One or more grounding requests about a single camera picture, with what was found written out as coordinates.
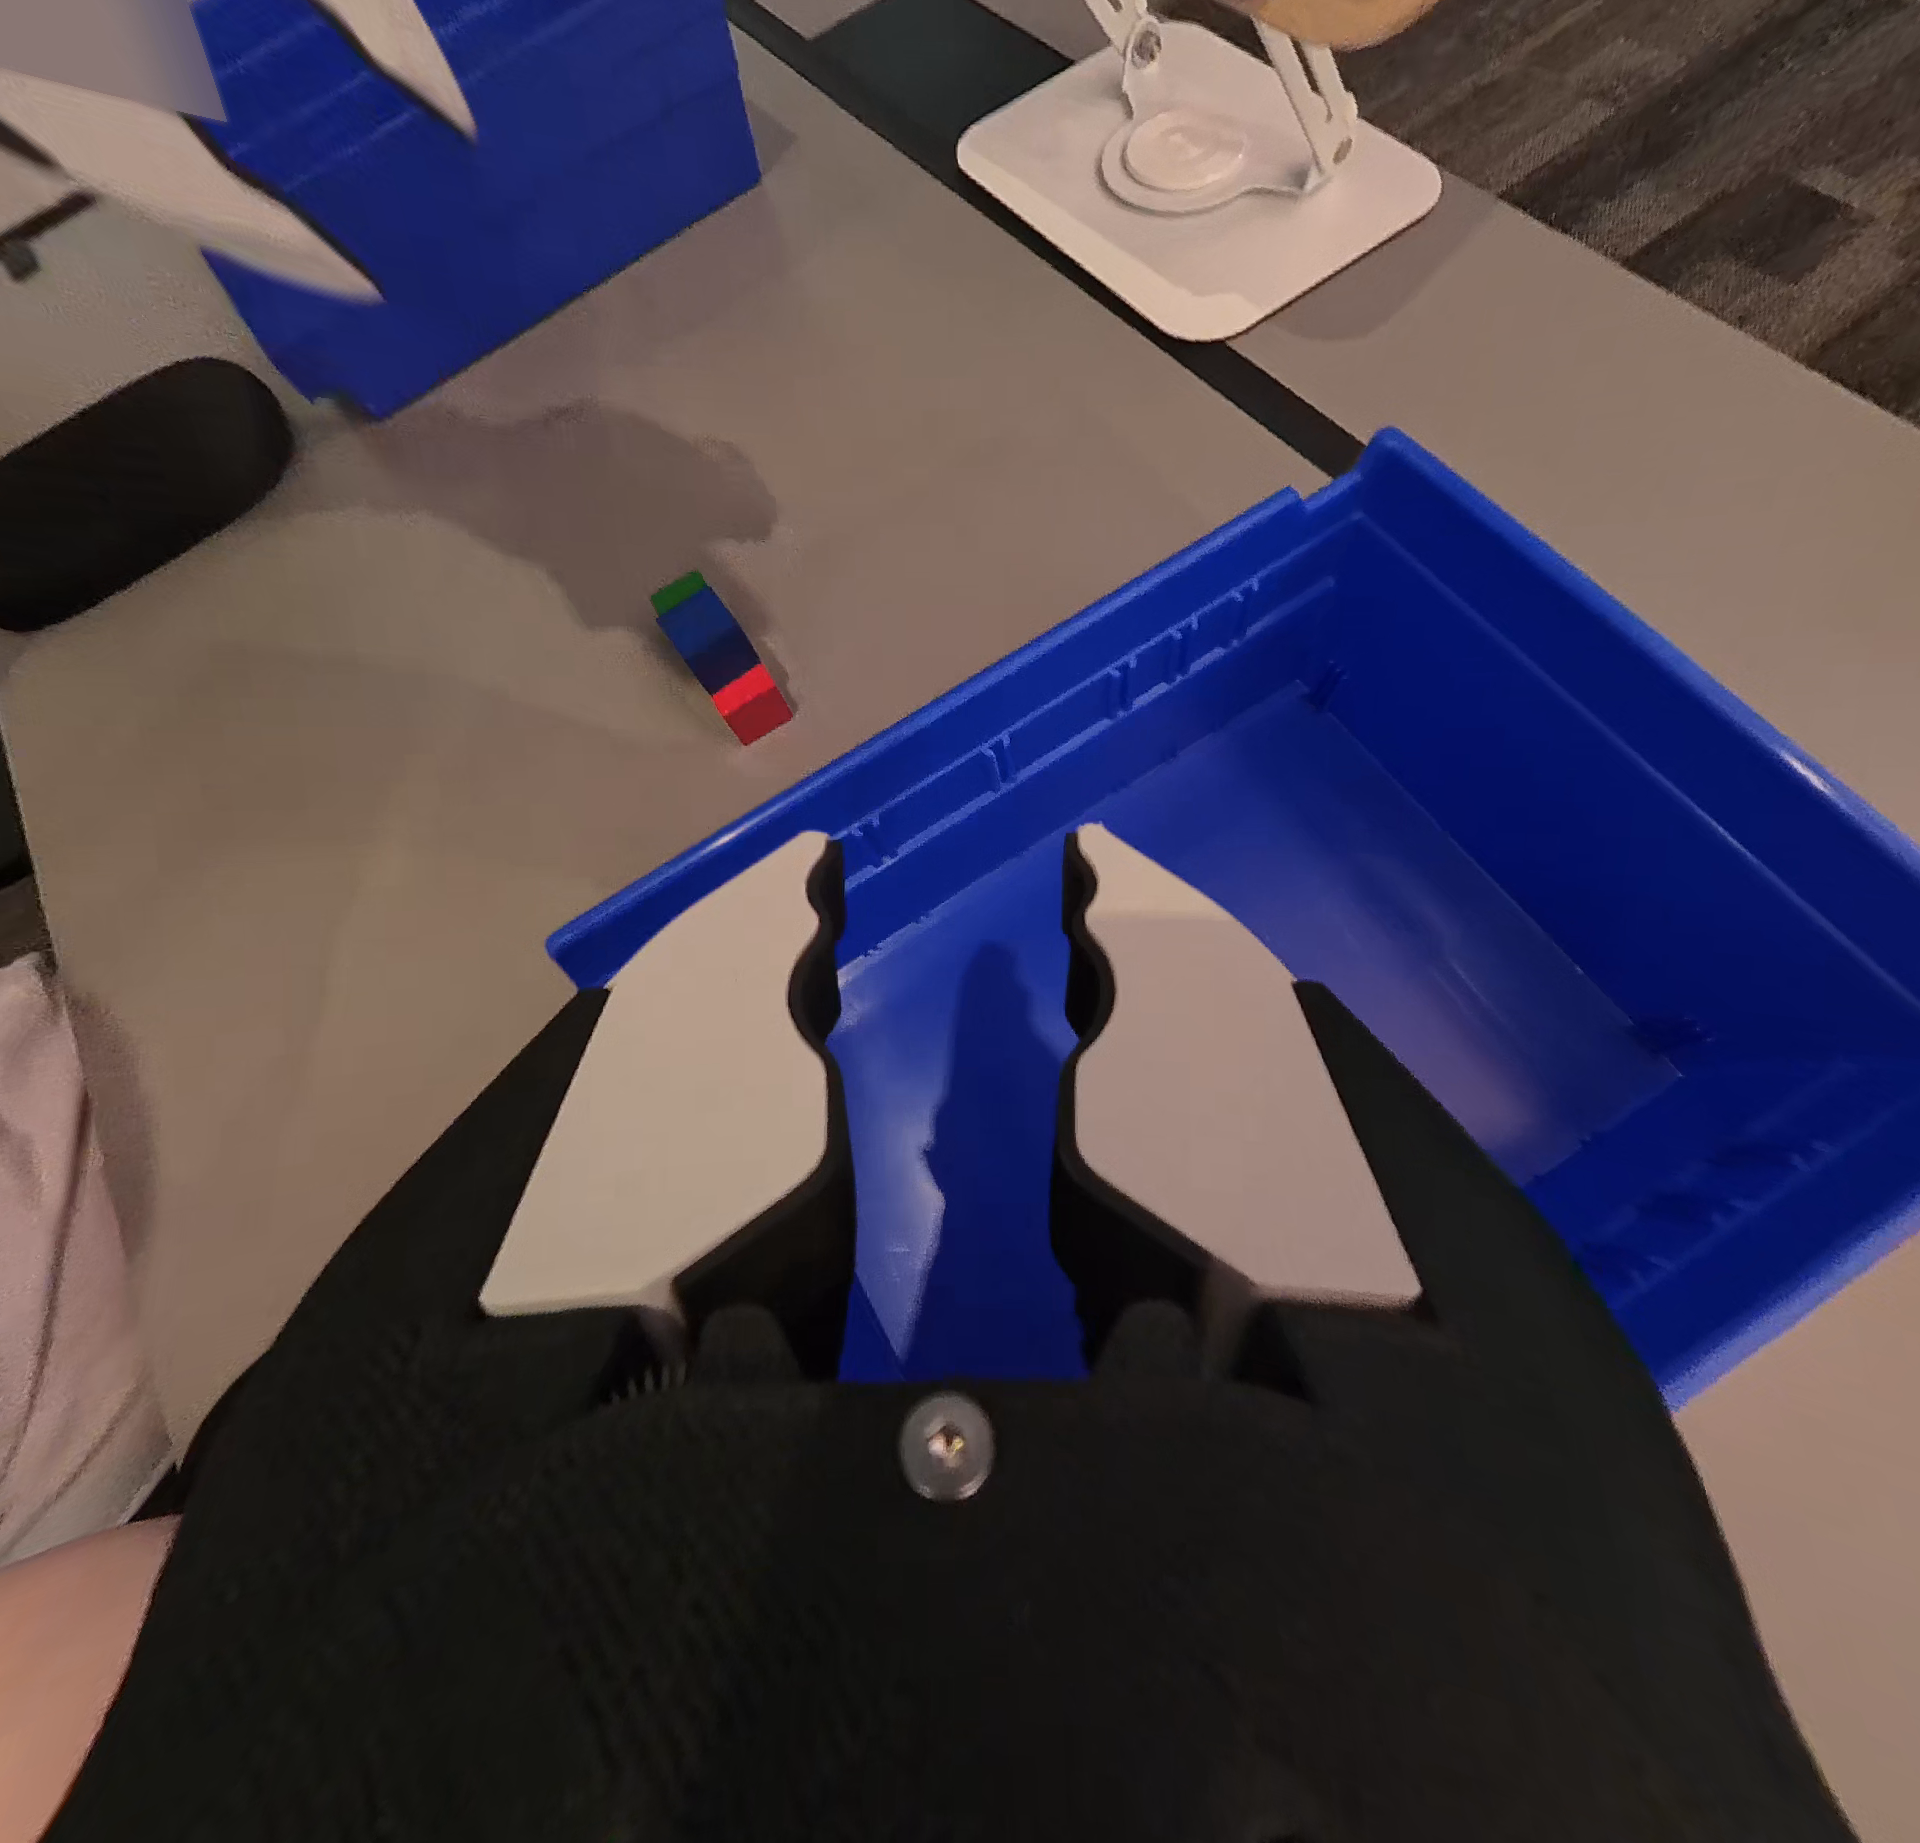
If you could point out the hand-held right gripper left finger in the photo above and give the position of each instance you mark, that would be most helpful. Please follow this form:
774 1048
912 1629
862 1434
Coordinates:
659 1107

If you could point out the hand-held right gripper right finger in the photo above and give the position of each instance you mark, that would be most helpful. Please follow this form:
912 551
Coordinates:
1245 1107

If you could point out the blue plastic bin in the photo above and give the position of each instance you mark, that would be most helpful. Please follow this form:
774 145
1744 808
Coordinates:
602 105
1502 643

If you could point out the red wooden cube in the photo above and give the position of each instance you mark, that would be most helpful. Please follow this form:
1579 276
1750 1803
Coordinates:
759 709

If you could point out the blue wooden cube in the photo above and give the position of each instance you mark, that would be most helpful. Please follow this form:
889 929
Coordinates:
704 640

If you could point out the green wooden cube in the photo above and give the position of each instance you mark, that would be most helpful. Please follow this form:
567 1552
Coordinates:
680 591

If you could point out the black chair armrest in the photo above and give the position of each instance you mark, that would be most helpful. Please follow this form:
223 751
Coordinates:
137 495

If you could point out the black strip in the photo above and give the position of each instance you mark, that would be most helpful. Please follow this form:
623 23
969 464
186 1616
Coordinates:
933 56

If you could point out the person's leg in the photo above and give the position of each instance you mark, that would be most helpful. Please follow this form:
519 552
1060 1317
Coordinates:
59 1692

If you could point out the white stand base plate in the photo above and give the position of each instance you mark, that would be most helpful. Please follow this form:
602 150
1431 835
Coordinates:
1350 209

